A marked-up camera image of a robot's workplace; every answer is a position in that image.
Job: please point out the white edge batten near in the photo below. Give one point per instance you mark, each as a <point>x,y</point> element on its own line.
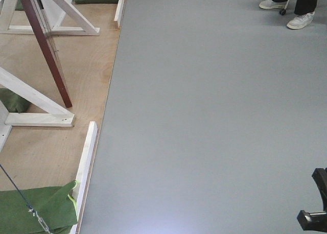
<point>79,193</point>

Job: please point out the person's black trouser leg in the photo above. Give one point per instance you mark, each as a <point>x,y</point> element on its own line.
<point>305,6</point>

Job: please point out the green sandbag under brace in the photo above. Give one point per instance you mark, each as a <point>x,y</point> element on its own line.
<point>13,102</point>

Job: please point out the plywood base board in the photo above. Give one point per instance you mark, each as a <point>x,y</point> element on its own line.
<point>49,156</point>

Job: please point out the white edge batten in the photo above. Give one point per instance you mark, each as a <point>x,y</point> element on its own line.
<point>79,193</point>
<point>119,13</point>

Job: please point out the person's left white shoe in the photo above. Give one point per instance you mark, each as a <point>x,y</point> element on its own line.
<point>301,21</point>

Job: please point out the brown wooden door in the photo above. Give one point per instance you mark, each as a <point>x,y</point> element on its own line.
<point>37,18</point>

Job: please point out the green sandbag near corner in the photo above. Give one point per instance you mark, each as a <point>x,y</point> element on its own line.
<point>53,203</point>

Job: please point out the person's white shoe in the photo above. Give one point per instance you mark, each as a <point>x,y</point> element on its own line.
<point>269,4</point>
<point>301,21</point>

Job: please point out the white wooden door frame stand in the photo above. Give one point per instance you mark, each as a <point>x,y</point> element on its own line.
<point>54,115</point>

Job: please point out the white cane with wheel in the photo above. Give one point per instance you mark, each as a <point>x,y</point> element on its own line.
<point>283,10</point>

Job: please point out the person's right white shoe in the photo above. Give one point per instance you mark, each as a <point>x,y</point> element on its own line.
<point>269,4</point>

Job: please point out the white edge batten far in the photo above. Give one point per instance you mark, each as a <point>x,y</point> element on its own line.
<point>119,13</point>

